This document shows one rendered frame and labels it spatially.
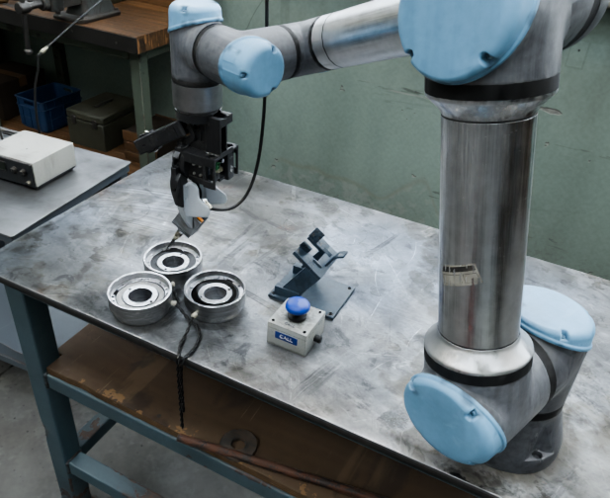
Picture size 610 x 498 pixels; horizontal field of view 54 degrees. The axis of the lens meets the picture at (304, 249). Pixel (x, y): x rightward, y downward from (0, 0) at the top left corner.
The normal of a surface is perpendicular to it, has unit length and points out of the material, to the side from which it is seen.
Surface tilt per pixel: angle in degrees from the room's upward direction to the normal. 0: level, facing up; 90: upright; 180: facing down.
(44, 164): 90
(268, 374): 0
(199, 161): 90
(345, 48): 109
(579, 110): 90
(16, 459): 0
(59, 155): 90
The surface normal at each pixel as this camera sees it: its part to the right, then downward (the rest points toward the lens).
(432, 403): -0.72, 0.46
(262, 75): 0.68, 0.44
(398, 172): -0.45, 0.47
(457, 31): -0.74, 0.22
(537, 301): 0.16, -0.87
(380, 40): -0.62, 0.65
